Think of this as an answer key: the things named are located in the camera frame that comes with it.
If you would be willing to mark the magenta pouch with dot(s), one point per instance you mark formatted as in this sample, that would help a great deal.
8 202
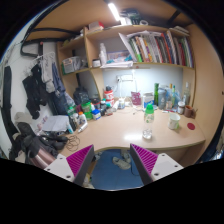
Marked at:
136 98

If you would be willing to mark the tall green bottle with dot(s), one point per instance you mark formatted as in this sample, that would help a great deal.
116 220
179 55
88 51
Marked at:
156 86

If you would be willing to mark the small brown jar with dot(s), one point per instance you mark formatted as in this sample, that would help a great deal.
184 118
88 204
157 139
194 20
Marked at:
181 106

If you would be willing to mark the hanging dark clothes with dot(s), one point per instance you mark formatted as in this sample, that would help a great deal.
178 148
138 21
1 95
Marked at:
43 86

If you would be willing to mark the red and white container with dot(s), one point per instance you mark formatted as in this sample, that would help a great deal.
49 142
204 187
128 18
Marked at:
109 96

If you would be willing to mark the clear plastic storage box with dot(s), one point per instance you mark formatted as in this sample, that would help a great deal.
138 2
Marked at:
71 64

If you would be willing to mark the clear bottle with green cap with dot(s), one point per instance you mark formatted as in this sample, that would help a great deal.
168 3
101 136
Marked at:
148 121

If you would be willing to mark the row of books on shelf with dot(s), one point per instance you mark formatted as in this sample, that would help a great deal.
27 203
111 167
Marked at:
157 47

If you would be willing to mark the green lidded jar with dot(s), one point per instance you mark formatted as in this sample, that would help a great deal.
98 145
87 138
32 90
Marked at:
86 108

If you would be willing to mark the white carton box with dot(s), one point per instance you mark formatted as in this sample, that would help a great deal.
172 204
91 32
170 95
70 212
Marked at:
148 98

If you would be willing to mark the blue cloth under desk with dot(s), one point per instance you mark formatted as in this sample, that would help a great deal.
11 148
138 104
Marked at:
115 170

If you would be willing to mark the wooden wall shelf unit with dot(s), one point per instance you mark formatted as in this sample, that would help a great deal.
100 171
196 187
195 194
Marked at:
89 43

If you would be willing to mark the ceiling tube light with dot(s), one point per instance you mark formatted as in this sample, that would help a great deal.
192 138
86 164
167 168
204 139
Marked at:
114 11

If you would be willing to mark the red round coaster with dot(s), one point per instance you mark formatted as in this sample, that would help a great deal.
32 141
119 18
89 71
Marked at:
191 126

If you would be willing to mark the white mug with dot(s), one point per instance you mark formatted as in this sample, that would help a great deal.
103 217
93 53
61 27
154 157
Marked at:
173 122

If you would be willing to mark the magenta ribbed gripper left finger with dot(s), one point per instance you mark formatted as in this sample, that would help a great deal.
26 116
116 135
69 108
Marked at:
74 167

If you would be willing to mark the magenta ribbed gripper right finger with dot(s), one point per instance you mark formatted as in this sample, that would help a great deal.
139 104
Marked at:
152 166

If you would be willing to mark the white bottle on shelf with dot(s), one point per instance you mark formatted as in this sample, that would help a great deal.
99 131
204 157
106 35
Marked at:
103 54

